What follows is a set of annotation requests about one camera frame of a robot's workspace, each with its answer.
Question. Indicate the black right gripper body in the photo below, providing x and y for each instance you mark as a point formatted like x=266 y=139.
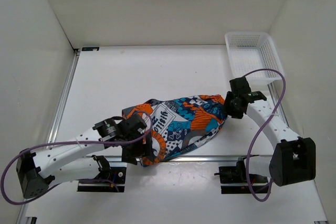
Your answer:
x=230 y=106

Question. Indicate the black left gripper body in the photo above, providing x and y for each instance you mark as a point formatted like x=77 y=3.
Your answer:
x=137 y=150

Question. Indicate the colourful patterned shorts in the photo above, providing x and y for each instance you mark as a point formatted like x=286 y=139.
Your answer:
x=180 y=125

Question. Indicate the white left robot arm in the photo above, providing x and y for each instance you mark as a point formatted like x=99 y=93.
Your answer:
x=39 y=170

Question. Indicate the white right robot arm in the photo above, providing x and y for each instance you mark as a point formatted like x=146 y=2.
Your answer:
x=294 y=157

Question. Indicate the white plastic mesh basket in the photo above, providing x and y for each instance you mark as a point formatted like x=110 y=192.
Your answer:
x=253 y=53

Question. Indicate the white front cover board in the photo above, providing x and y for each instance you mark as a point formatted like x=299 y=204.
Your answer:
x=177 y=193

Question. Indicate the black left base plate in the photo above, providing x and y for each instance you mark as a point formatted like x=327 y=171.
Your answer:
x=112 y=183

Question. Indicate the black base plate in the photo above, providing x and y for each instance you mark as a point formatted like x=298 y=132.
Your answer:
x=112 y=183
x=232 y=183

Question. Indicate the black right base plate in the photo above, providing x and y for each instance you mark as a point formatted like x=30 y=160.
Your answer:
x=232 y=183

